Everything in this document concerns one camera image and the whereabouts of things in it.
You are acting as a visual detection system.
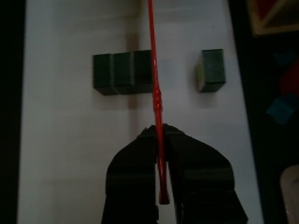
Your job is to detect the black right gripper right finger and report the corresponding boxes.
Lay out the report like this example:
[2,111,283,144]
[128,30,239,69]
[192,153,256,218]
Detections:
[163,123,248,224]

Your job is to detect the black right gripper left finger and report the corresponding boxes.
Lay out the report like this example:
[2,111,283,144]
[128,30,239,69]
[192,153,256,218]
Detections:
[100,125,160,224]

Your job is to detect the red plastic toy knife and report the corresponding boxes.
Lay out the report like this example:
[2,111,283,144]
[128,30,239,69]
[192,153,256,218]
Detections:
[145,0,172,206]

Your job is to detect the dark green sushi piece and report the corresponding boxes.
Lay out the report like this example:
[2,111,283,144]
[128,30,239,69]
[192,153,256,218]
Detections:
[132,49,155,95]
[195,48,228,94]
[111,52,136,95]
[92,53,117,96]

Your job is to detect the white plastic container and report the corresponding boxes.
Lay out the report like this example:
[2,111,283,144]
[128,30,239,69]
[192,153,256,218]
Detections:
[279,164,299,224]

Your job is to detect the white cutting board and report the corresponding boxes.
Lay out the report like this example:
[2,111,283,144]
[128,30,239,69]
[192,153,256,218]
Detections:
[16,0,267,224]

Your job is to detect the light blue toy block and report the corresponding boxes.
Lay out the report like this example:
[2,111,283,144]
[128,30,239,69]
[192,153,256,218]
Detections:
[265,94,299,126]

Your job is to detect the red toy object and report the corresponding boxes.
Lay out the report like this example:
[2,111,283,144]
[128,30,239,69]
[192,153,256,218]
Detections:
[279,58,299,98]

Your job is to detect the dark blue toy block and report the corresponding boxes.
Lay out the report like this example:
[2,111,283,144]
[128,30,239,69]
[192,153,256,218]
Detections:
[272,50,297,68]

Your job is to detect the wooden frame box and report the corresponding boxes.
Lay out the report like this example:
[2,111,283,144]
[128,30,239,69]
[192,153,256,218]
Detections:
[245,0,299,37]

